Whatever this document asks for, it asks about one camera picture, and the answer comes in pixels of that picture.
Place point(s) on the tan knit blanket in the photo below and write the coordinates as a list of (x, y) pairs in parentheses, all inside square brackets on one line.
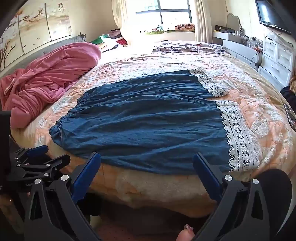
[(293, 83)]

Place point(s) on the clutter of cosmetics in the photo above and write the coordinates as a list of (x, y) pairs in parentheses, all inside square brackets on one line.
[(252, 39)]

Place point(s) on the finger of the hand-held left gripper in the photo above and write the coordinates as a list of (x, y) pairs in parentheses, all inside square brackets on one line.
[(37, 150), (53, 163)]

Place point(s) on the patterned blanket on windowsill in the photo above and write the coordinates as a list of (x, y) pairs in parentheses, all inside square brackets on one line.
[(185, 27)]

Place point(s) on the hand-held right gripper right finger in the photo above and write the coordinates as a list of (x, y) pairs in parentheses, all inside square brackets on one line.
[(205, 176)]

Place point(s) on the grey vanity dresser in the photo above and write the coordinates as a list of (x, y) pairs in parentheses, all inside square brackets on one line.
[(238, 47)]

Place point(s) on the green cushion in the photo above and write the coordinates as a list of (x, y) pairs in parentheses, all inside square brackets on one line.
[(153, 32)]

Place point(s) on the window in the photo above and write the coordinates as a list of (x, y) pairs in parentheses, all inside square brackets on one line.
[(173, 18)]

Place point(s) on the cream curtain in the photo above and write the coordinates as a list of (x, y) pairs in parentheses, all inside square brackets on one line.
[(202, 20)]

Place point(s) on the sheer white curtain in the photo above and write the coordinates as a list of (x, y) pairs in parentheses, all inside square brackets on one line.
[(122, 18)]

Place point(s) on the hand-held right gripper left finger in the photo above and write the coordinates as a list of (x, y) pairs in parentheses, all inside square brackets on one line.
[(87, 176)]

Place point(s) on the white drawer cabinet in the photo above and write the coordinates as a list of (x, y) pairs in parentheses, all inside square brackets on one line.
[(276, 58)]

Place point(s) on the black box on dresser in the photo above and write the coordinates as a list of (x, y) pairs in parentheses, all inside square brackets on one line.
[(223, 29)]

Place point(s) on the pink duvet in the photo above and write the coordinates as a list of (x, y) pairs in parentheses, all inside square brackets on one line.
[(46, 78)]

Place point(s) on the peach and white bed quilt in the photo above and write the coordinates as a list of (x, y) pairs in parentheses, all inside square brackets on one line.
[(254, 97)]

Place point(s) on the smartphone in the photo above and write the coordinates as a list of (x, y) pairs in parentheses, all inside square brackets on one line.
[(291, 114)]

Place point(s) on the pile of folded clothes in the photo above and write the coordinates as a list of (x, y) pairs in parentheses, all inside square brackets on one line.
[(108, 40)]

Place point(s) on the tree wall painting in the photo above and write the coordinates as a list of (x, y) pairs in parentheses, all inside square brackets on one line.
[(34, 20)]

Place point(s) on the black flat television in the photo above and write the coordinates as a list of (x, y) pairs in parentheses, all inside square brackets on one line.
[(269, 14)]

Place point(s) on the cloud-shaped mirror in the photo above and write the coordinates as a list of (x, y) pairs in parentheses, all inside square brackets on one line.
[(233, 22)]

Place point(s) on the blue pants with lace hem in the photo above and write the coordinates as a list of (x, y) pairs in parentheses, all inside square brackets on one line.
[(148, 120)]

